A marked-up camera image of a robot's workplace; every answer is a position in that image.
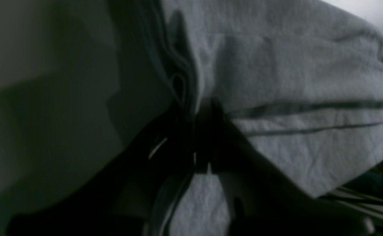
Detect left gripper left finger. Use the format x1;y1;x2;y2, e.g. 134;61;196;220
8;102;187;236

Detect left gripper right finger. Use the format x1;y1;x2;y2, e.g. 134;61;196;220
195;99;375;236

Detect grey T-shirt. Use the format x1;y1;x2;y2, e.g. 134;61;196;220
135;0;383;236

